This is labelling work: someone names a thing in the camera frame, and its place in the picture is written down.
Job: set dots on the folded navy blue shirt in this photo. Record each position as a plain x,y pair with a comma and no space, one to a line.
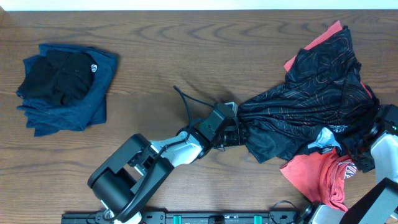
47,119

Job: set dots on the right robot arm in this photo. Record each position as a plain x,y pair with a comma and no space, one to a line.
373,148

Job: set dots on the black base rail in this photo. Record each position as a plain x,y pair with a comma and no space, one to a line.
158,217

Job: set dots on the black orange-patterned jersey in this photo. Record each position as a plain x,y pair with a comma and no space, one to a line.
322,89

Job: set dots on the folded black shirt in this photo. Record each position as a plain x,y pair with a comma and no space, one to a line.
59,78

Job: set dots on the red t-shirt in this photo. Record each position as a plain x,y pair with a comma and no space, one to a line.
321,175

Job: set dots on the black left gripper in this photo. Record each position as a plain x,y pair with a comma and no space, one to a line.
239,135

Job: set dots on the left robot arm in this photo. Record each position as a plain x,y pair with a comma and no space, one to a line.
126,181

